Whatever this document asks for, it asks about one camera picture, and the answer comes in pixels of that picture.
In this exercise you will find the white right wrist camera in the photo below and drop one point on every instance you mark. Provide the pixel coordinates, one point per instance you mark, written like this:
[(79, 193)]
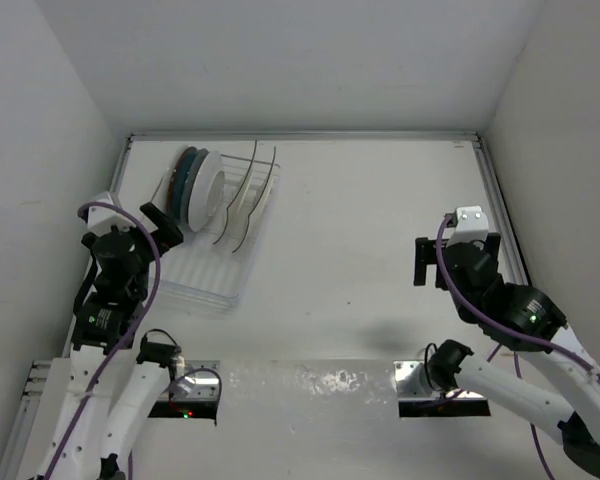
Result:
[(469, 224)]

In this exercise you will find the teal blossom plate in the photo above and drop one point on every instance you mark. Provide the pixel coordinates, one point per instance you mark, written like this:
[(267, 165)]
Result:
[(177, 181)]

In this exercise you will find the clear wire dish rack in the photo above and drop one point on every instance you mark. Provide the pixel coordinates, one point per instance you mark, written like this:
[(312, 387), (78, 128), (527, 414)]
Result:
[(199, 271)]

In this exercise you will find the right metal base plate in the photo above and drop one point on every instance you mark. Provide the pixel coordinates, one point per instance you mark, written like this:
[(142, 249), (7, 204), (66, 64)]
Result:
[(411, 385)]

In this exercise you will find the metal base plate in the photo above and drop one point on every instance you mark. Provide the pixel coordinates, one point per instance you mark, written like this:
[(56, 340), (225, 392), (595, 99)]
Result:
[(411, 385), (195, 381)]

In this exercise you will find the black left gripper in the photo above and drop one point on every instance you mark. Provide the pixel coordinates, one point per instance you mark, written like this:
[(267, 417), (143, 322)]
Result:
[(167, 234)]

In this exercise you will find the aluminium table frame rail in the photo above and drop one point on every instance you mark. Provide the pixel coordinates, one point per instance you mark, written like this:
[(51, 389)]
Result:
[(307, 355)]

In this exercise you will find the red teal floral plate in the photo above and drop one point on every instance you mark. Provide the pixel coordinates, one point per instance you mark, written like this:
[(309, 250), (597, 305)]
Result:
[(207, 189)]

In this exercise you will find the square cream plate black rim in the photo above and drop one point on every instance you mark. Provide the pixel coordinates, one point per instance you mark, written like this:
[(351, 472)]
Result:
[(259, 204)]

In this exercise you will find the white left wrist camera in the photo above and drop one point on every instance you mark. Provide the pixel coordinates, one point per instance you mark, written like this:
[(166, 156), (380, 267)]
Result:
[(100, 220)]

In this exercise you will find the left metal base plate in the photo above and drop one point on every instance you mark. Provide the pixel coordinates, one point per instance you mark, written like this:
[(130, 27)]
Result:
[(195, 381)]

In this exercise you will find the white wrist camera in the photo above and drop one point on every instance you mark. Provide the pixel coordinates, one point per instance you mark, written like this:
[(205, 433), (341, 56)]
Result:
[(469, 224), (100, 220)]

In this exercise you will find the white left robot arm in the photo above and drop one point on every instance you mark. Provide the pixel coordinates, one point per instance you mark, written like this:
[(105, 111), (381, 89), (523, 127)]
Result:
[(109, 394)]

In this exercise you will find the blue white floral plate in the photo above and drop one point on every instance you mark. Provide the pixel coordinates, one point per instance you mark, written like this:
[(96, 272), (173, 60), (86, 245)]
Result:
[(189, 184)]

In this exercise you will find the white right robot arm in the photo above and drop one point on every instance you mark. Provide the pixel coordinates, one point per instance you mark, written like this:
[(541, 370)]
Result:
[(554, 384)]

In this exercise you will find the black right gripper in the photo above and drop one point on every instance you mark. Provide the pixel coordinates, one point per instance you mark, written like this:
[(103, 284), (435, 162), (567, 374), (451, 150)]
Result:
[(423, 255)]

